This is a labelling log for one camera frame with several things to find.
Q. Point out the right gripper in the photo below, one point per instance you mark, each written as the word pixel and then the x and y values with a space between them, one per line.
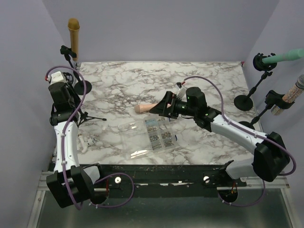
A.
pixel 169 98

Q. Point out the pink microphone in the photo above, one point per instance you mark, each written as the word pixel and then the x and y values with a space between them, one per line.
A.
pixel 142 108

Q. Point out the black tripod mic stand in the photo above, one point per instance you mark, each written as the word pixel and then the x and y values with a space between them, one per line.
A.
pixel 76 88

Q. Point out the gold microphone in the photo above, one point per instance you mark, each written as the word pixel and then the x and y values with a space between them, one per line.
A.
pixel 74 27

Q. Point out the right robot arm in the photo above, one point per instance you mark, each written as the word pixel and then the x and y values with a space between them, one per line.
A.
pixel 268 150

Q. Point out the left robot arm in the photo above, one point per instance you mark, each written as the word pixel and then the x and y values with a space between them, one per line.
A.
pixel 70 184

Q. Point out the black stand holding teal mic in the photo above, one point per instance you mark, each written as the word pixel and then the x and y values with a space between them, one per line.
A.
pixel 251 92

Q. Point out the black stand holding glitter mic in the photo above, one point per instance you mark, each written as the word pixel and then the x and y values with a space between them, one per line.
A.
pixel 274 101

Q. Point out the glitter microphone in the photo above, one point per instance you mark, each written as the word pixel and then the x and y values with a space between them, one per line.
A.
pixel 289 98

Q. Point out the teal microphone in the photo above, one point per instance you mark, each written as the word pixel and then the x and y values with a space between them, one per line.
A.
pixel 291 55

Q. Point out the clear plastic screw box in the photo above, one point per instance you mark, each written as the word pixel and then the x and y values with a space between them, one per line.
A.
pixel 146 136

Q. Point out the white plastic faucet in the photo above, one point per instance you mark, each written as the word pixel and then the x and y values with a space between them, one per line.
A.
pixel 86 144

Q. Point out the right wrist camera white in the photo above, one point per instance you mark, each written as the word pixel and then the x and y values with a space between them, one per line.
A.
pixel 181 89

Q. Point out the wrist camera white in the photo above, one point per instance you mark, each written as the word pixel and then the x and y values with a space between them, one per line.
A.
pixel 56 78
pixel 181 89

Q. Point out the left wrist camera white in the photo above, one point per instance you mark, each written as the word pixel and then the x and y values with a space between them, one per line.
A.
pixel 56 78

